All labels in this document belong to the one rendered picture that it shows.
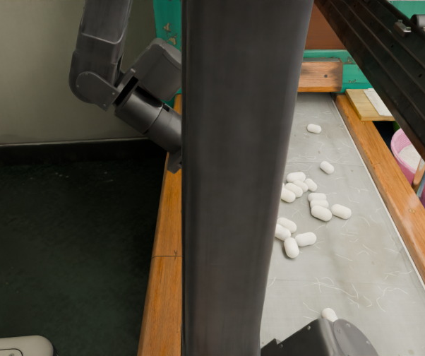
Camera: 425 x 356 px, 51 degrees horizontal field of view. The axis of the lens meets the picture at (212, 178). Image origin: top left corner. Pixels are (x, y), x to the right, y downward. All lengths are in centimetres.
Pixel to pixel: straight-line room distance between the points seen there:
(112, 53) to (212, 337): 41
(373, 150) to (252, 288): 74
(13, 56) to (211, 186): 198
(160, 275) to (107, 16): 37
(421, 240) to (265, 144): 60
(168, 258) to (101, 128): 160
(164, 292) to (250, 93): 49
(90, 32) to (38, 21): 148
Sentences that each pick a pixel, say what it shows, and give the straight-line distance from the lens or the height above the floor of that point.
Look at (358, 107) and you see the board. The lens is 114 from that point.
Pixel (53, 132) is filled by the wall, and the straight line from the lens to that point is 230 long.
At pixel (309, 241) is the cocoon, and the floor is 75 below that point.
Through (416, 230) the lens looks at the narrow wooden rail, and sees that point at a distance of 82.
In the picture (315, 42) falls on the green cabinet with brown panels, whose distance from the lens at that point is 118.
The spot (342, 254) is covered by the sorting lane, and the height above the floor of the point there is 74.
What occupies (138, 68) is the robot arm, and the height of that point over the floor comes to 104.
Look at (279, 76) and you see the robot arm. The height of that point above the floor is 119.
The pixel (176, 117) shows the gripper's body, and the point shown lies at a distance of 66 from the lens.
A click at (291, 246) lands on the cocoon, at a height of 76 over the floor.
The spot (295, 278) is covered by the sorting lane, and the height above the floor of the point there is 74.
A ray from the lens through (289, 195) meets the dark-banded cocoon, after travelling 84.
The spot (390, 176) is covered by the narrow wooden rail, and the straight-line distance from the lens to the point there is 93.
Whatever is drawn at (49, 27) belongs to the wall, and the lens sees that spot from 209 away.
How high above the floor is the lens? 127
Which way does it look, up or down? 36 degrees down
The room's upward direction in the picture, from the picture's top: straight up
